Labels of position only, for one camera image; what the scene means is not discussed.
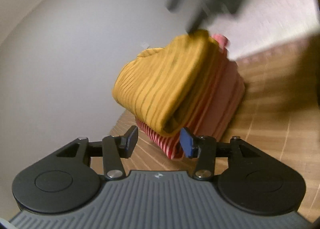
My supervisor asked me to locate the yellow striped shirt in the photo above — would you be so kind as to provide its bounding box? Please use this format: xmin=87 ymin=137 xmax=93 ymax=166
xmin=112 ymin=30 xmax=219 ymax=137

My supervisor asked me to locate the red striped folded garment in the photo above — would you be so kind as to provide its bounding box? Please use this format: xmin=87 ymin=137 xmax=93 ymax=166
xmin=135 ymin=34 xmax=229 ymax=160

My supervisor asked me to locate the pink folded garment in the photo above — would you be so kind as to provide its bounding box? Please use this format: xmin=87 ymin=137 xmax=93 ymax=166
xmin=195 ymin=55 xmax=245 ymax=140

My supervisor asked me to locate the bamboo bed mat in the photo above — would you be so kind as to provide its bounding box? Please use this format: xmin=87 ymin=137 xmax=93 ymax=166
xmin=89 ymin=36 xmax=320 ymax=222

